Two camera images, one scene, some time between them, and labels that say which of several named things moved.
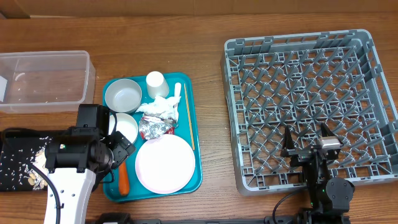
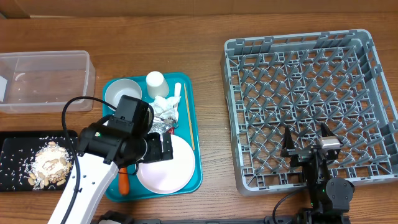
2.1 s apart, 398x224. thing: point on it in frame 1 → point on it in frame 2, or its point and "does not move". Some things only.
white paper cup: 157,84 does not move
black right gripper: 298,155 does not move
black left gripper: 120,146 → 155,152
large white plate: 165,164 does not move
